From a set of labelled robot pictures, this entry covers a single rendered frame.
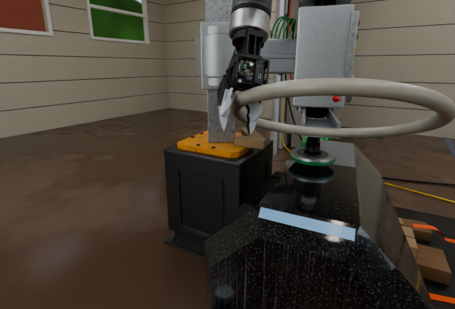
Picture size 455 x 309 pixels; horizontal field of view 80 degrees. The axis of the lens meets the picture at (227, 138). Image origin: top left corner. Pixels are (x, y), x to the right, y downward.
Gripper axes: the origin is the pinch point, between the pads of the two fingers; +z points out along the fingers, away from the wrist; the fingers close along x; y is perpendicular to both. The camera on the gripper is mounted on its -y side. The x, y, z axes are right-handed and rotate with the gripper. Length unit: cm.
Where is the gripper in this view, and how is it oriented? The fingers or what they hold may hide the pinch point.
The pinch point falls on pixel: (236, 127)
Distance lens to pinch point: 60.5
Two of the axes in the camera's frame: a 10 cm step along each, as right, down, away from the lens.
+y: 2.7, -0.9, -9.6
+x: 9.6, 1.3, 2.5
